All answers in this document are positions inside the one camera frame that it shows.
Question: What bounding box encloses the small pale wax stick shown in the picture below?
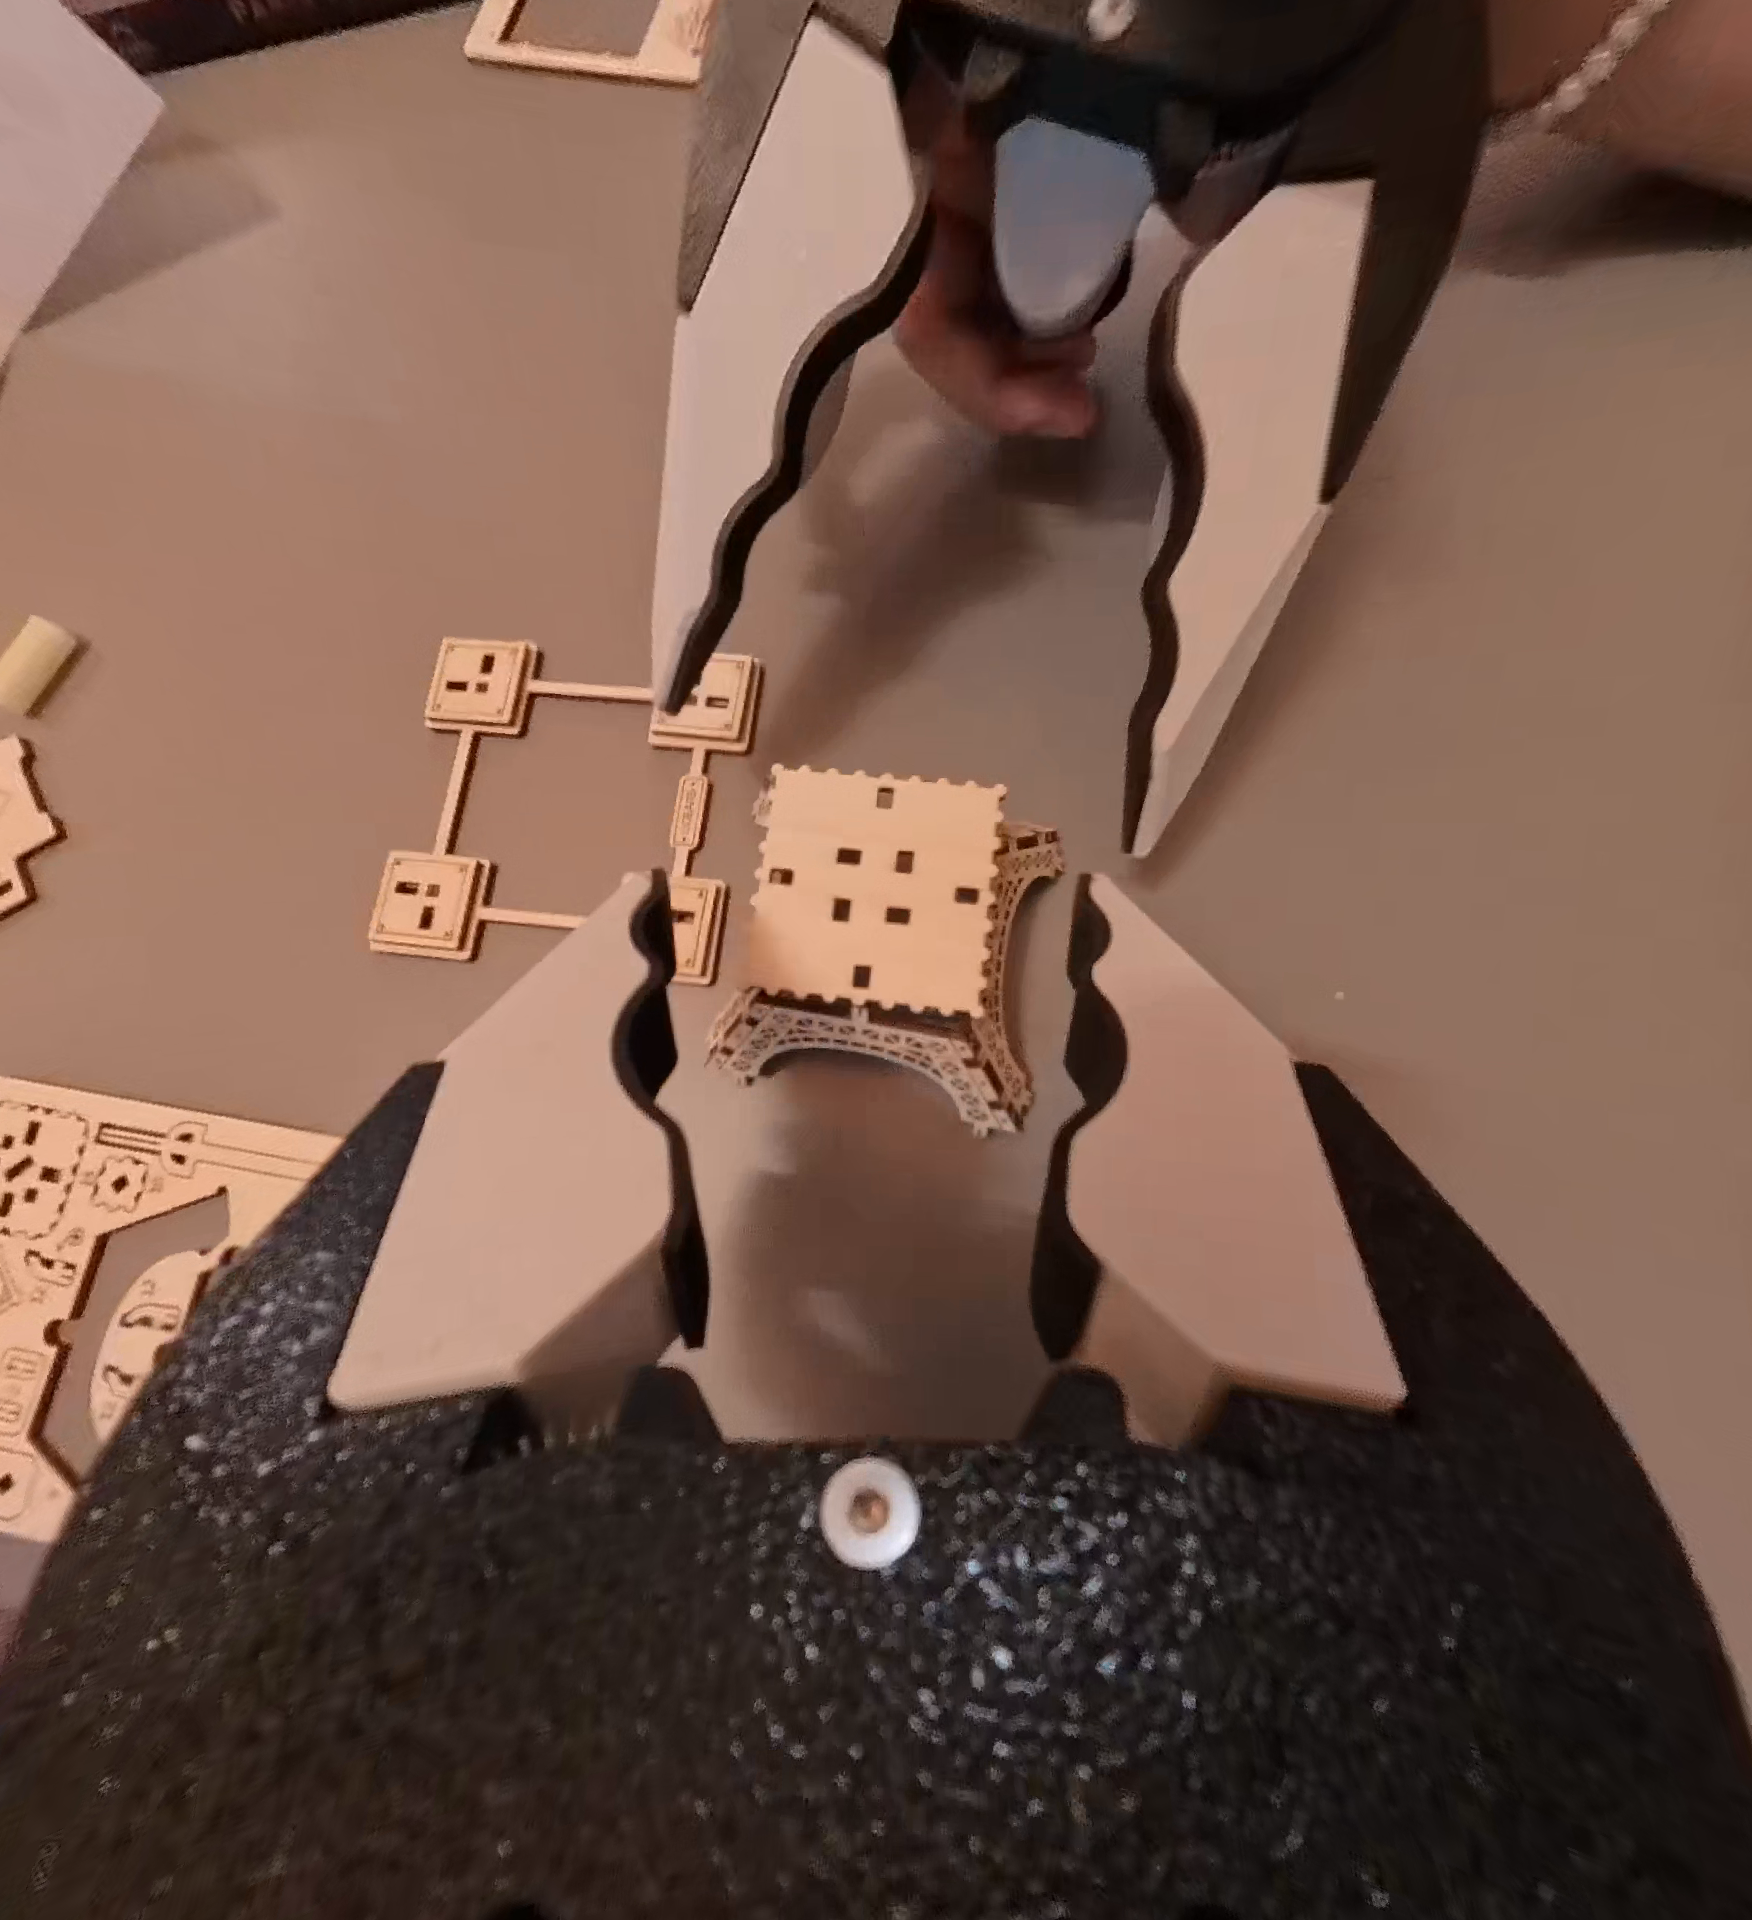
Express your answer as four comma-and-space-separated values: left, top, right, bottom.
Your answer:
0, 614, 81, 713

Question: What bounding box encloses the wooden tower arch base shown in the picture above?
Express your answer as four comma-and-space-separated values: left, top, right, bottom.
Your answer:
706, 817, 1064, 1138

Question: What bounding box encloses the grey desk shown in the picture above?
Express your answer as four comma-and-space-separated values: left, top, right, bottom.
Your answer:
0, 0, 1752, 1816

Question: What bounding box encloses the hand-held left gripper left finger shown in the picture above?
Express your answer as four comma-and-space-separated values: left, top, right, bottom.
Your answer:
325, 867, 710, 1415

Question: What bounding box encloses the person's right hand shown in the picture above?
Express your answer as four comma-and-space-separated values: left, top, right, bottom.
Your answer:
898, 196, 1107, 442

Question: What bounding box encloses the wooden part sheet with cutouts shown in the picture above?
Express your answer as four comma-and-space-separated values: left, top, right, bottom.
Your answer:
0, 1075, 346, 1547

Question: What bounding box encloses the wooden part sheet frame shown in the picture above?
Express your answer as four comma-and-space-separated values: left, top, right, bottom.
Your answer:
464, 0, 720, 85

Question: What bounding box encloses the wooden four-pad foot frame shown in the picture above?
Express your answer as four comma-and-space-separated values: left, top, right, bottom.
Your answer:
369, 637, 763, 986

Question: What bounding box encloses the white bead bracelet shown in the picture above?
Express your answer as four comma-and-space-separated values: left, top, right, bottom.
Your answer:
1492, 0, 1675, 136

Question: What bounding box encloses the purple puzzle box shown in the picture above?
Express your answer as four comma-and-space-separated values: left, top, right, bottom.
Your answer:
67, 0, 474, 77

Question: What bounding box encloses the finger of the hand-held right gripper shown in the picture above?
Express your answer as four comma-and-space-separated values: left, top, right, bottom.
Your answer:
1121, 117, 1490, 858
652, 0, 938, 713

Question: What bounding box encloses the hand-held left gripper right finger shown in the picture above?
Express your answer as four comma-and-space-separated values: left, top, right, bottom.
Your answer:
1028, 873, 1410, 1421

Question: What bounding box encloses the square slotted wooden platform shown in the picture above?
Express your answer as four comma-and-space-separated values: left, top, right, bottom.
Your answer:
747, 765, 1011, 1011

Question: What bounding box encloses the folded paper instruction sheet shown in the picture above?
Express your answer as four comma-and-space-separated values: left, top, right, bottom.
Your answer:
0, 0, 166, 526

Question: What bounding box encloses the person's right forearm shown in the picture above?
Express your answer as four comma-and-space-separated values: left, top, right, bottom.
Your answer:
1476, 0, 1752, 212

